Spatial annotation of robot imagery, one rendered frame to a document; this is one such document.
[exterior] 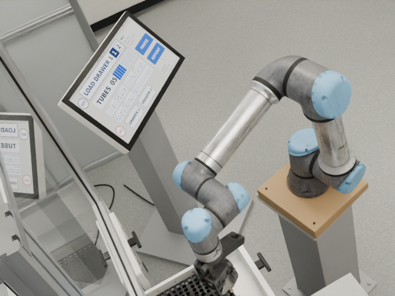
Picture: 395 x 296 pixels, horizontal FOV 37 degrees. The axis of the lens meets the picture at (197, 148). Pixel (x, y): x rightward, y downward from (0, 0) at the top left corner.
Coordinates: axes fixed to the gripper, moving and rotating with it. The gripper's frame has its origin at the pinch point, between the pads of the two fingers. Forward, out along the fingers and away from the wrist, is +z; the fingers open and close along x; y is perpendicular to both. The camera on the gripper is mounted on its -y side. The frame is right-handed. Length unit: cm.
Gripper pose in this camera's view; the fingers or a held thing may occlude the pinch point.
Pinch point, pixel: (229, 281)
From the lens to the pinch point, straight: 174.4
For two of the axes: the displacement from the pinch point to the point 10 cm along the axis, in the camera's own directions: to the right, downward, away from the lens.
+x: 7.8, 3.1, -5.4
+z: 2.5, 6.5, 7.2
